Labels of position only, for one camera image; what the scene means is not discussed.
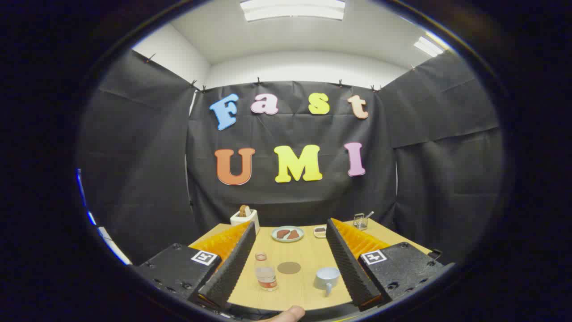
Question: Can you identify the small ceiling light panel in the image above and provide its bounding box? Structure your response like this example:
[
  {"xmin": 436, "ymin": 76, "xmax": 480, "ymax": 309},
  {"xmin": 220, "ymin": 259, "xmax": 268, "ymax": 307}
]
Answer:
[{"xmin": 413, "ymin": 36, "xmax": 444, "ymax": 57}]

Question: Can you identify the wooden table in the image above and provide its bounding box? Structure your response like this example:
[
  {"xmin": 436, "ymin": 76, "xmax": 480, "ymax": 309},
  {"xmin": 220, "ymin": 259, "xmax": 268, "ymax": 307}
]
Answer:
[{"xmin": 189, "ymin": 218, "xmax": 433, "ymax": 312}]

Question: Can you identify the pale green plate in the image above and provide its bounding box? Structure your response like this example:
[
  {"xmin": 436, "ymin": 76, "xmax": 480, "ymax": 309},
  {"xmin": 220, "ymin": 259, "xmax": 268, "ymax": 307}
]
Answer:
[{"xmin": 271, "ymin": 226, "xmax": 305, "ymax": 243}]

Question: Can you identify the black backdrop cloth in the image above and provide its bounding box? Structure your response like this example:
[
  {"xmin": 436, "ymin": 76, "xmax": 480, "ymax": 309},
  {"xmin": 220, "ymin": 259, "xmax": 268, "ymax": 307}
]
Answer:
[{"xmin": 76, "ymin": 49, "xmax": 505, "ymax": 269}]

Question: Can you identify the white cup with handle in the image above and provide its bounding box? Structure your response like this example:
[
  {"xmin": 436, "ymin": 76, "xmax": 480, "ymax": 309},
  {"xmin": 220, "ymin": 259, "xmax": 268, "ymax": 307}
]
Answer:
[{"xmin": 313, "ymin": 267, "xmax": 341, "ymax": 297}]

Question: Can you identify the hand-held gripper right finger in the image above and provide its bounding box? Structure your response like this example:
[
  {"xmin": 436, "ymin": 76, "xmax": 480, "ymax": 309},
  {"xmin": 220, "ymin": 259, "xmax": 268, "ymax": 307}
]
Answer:
[{"xmin": 325, "ymin": 218, "xmax": 455, "ymax": 312}]

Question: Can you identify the large ceiling light panel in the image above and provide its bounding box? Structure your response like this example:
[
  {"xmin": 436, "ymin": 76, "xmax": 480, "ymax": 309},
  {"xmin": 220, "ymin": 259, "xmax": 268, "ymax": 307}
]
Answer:
[{"xmin": 240, "ymin": 0, "xmax": 346, "ymax": 22}]

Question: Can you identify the clear plastic bottle red label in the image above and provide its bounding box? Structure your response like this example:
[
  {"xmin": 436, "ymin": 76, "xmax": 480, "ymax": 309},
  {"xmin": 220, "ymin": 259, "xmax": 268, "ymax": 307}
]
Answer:
[{"xmin": 254, "ymin": 252, "xmax": 278, "ymax": 292}]

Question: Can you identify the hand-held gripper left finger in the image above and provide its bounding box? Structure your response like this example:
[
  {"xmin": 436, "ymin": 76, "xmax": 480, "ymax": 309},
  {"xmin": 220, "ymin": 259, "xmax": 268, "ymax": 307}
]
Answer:
[{"xmin": 130, "ymin": 220, "xmax": 257, "ymax": 311}]

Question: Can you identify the white toaster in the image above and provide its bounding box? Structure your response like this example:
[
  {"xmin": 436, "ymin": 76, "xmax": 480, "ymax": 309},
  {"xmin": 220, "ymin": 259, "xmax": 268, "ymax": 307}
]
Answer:
[{"xmin": 230, "ymin": 209, "xmax": 260, "ymax": 235}]

